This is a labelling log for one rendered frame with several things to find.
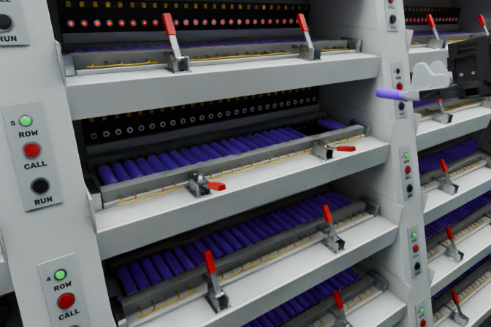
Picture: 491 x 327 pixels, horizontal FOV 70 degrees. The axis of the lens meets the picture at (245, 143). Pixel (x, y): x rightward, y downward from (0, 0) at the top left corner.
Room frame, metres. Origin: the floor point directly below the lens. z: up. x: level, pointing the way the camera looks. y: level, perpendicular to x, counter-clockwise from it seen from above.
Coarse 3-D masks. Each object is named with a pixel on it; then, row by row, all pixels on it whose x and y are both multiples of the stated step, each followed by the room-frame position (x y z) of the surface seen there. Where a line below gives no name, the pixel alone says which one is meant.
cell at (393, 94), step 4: (380, 88) 0.65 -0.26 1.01; (384, 88) 0.64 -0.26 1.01; (388, 88) 0.64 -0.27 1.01; (376, 92) 0.65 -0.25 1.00; (380, 92) 0.64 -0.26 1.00; (384, 92) 0.63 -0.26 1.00; (388, 92) 0.63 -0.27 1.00; (392, 92) 0.62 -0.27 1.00; (396, 92) 0.62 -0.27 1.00; (400, 92) 0.61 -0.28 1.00; (380, 96) 0.65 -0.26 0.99; (384, 96) 0.64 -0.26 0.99; (388, 96) 0.63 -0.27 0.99; (392, 96) 0.62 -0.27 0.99; (396, 96) 0.62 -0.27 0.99; (400, 100) 0.61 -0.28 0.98; (404, 100) 0.60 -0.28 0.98
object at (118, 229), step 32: (192, 128) 0.70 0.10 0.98; (224, 128) 0.74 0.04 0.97; (384, 128) 0.76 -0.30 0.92; (288, 160) 0.65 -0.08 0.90; (320, 160) 0.66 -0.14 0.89; (352, 160) 0.69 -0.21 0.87; (384, 160) 0.76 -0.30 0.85; (96, 192) 0.48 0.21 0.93; (224, 192) 0.54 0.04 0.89; (256, 192) 0.57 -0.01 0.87; (288, 192) 0.61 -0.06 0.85; (96, 224) 0.45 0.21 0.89; (128, 224) 0.45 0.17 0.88; (160, 224) 0.48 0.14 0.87; (192, 224) 0.51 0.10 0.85
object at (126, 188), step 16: (352, 128) 0.76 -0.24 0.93; (288, 144) 0.67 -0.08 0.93; (304, 144) 0.68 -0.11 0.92; (224, 160) 0.59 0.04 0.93; (240, 160) 0.61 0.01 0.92; (256, 160) 0.63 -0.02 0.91; (144, 176) 0.53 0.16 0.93; (160, 176) 0.53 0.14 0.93; (176, 176) 0.54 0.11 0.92; (112, 192) 0.49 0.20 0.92; (128, 192) 0.50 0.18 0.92; (144, 192) 0.52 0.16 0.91
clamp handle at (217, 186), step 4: (200, 176) 0.52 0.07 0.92; (200, 180) 0.53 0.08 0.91; (200, 184) 0.52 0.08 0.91; (204, 184) 0.50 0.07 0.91; (208, 184) 0.49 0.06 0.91; (212, 184) 0.48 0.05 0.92; (216, 184) 0.48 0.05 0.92; (220, 184) 0.47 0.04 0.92; (224, 184) 0.47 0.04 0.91; (212, 188) 0.48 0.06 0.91; (216, 188) 0.47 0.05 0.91; (220, 188) 0.47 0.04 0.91; (224, 188) 0.47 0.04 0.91
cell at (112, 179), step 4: (100, 168) 0.56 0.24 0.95; (104, 168) 0.56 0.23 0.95; (108, 168) 0.57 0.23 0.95; (100, 172) 0.56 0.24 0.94; (104, 172) 0.55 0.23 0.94; (108, 172) 0.55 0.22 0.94; (112, 172) 0.56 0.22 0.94; (100, 176) 0.56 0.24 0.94; (104, 176) 0.54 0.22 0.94; (108, 176) 0.54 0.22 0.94; (112, 176) 0.54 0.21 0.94; (104, 180) 0.53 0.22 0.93; (108, 180) 0.53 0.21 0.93; (112, 180) 0.52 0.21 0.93; (116, 180) 0.53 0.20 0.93; (108, 184) 0.52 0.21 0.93
